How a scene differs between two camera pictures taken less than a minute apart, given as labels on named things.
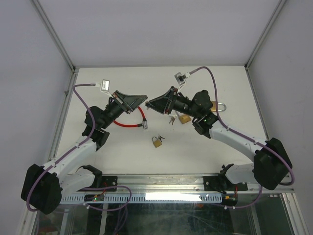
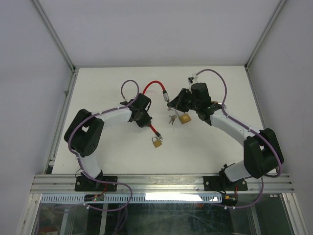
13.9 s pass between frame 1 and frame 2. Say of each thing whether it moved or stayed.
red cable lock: moved
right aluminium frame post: stayed
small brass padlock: stayed
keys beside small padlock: stayed
